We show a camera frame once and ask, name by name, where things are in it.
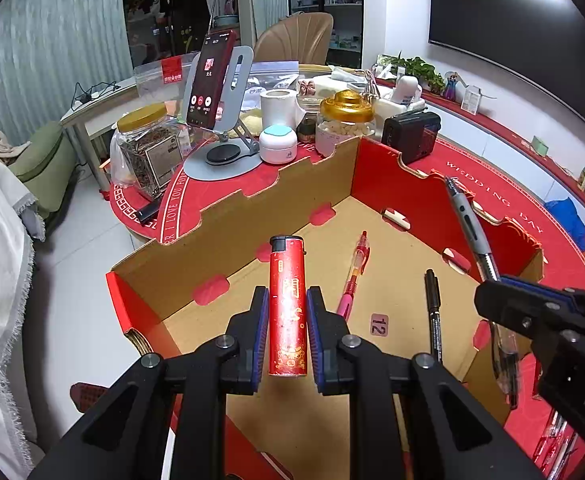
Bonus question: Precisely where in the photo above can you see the grey silver pen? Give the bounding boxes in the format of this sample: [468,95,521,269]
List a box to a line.
[445,176,521,409]

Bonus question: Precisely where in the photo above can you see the white teal humidifier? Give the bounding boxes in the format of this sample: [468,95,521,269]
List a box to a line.
[259,124,298,166]

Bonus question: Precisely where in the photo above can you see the power strip with cables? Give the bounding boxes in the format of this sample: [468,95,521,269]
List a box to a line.
[72,82,123,111]

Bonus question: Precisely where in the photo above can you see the red-label zip bag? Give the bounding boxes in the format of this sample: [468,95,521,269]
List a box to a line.
[133,52,203,103]

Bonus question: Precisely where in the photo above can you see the red smartphone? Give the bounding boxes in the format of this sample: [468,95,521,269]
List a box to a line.
[186,29,236,131]

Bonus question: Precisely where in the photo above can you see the pink pen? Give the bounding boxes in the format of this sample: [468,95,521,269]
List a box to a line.
[336,231,370,318]

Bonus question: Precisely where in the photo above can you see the white paper roll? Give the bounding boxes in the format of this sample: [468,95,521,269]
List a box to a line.
[260,88,299,128]

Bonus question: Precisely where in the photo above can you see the black portable radio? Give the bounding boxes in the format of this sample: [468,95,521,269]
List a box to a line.
[381,111,442,166]

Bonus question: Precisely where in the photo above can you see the red cardboard box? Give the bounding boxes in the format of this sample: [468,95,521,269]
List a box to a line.
[105,136,545,480]

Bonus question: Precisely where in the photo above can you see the yellow-lid plastic jar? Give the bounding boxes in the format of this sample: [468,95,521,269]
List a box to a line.
[110,102,186,200]

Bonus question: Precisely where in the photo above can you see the black marker pen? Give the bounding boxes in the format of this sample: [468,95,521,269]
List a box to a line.
[425,269,445,363]

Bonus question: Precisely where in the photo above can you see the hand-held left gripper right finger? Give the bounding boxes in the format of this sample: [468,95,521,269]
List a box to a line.
[306,286,548,480]

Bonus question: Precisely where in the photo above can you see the white low cabinet red top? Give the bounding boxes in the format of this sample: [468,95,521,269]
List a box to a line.
[375,75,585,221]

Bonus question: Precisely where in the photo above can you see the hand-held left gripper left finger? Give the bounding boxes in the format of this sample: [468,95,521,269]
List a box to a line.
[27,285,273,480]

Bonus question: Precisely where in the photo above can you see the green sofa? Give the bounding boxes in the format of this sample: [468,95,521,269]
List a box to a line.
[10,121,78,221]

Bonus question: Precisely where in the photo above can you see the gold-lid glass jar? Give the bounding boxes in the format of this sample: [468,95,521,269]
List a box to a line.
[315,90,377,158]

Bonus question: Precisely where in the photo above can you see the red patterned slipper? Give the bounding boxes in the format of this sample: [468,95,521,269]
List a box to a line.
[70,382,108,413]

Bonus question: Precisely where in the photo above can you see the red patterned lighter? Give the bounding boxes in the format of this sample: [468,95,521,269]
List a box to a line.
[269,236,308,377]

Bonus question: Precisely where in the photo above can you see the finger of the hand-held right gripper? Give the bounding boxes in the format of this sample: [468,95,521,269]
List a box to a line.
[500,274,585,314]
[473,280,579,345]

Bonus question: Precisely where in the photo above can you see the black television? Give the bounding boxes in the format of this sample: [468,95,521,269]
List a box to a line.
[428,0,585,148]

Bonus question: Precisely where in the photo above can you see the blue-zip clear bag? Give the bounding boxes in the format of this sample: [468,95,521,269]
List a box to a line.
[245,61,300,96]

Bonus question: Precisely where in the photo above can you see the grey-green curtain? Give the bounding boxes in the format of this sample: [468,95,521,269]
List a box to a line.
[0,0,138,131]

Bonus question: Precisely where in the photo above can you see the grey phone stand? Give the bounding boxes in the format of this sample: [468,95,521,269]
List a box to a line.
[182,46,263,181]

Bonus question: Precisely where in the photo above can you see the blue bag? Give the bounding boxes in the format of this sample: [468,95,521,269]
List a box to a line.
[545,197,585,251]

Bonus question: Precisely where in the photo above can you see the green potted plant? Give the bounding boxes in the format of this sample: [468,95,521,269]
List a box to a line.
[385,52,445,95]

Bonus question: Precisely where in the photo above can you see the pens on table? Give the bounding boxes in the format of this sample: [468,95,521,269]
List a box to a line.
[531,407,570,466]

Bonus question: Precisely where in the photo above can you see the white bottle blue label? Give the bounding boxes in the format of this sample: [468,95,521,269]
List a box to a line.
[389,75,423,106]

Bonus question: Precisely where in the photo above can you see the white card box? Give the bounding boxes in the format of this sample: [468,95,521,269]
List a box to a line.
[461,85,483,113]

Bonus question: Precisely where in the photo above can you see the white side table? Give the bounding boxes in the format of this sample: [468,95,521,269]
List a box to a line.
[61,76,138,193]

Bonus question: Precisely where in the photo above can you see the beige shell chair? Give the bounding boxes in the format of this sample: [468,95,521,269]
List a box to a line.
[253,11,334,66]

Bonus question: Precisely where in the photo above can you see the small dark glass jar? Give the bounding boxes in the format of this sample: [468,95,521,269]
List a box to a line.
[297,115,318,143]

